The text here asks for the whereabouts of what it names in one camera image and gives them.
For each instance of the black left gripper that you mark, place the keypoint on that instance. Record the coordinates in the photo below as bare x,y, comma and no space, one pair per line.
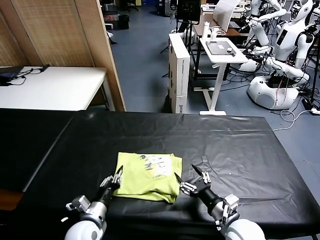
107,192

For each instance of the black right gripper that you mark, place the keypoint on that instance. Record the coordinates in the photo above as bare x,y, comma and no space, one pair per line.
206,192

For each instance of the yellow-green t-shirt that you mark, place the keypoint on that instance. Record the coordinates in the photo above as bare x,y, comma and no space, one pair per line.
140,180

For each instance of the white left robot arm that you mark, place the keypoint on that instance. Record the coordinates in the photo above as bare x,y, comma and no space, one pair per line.
92,220

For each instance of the small white robot base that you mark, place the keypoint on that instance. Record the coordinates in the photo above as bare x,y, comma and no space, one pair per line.
248,65

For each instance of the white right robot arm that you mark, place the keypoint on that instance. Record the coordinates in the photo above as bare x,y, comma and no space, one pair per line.
240,227

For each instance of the black plastic table cover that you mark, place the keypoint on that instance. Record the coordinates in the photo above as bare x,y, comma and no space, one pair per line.
225,140

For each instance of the black side table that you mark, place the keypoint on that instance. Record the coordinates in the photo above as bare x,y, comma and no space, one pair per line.
25,140

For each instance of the white rectangular table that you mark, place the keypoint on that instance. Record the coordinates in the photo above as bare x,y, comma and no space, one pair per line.
55,87

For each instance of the tall white cardboard box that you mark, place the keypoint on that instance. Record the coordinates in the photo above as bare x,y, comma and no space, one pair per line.
178,65

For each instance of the white height-adjustable side desk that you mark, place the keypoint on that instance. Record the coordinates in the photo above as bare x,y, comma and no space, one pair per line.
225,58

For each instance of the small black device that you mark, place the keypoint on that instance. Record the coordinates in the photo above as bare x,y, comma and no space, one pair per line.
231,51

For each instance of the grey closed laptop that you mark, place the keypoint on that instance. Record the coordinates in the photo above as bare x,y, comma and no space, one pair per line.
218,47

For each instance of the black flat device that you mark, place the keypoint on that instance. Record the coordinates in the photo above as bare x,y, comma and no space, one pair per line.
7,76

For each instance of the white cup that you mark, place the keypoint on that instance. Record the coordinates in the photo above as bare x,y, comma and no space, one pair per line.
213,33

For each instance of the white bottle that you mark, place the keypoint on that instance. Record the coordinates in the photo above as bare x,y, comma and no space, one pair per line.
205,30

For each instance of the brown wooden desk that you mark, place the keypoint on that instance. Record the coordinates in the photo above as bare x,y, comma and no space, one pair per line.
200,28

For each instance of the wooden partition screen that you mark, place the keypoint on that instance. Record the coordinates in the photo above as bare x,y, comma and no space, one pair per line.
57,32

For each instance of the black waste bin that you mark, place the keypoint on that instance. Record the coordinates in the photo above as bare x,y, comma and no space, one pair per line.
123,21

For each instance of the white humanoid robot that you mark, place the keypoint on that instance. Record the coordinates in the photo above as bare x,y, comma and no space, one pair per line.
287,40
260,30

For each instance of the white tilted board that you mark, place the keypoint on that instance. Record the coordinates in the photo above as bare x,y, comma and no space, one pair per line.
223,13

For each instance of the black monitor on stand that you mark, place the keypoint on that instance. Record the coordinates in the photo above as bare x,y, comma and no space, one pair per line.
187,10

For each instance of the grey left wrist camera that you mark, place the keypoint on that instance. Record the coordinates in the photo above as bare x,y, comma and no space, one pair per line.
78,203

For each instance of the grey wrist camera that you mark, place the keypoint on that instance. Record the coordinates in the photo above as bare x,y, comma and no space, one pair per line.
231,202
78,203

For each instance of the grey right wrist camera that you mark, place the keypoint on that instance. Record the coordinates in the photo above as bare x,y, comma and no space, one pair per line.
231,202

